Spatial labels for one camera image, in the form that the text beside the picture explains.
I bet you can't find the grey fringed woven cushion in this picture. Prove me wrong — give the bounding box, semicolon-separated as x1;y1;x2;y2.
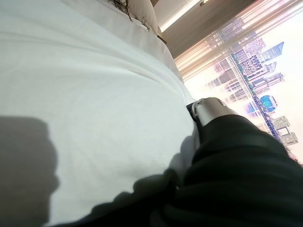
111;0;134;23

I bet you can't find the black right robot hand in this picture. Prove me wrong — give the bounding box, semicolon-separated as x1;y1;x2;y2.
186;97;303;187

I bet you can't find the city skyline backdrop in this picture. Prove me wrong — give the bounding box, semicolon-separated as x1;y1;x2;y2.
184;14;303;164

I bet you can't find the white duvet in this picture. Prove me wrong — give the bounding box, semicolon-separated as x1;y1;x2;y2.
0;0;202;227

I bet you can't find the sheer window curtain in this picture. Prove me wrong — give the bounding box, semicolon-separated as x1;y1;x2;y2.
174;0;303;83

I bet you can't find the small wooden nightstand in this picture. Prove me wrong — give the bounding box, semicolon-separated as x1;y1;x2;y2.
156;25;169;45

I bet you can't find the beige bed pillow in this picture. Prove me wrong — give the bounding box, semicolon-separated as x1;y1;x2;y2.
123;0;160;35

